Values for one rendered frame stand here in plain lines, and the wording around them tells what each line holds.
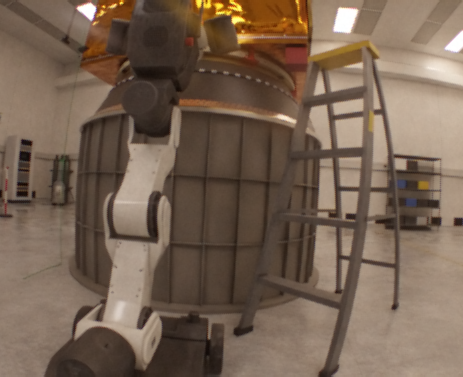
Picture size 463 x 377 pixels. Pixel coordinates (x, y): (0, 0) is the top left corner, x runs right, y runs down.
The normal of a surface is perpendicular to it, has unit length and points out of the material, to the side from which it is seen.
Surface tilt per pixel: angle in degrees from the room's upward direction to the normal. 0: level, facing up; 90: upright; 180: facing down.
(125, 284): 63
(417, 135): 90
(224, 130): 90
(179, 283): 90
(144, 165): 58
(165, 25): 102
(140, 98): 87
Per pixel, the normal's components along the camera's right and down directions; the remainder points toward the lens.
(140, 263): 0.04, -0.47
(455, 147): -0.18, -0.03
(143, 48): 0.01, 0.19
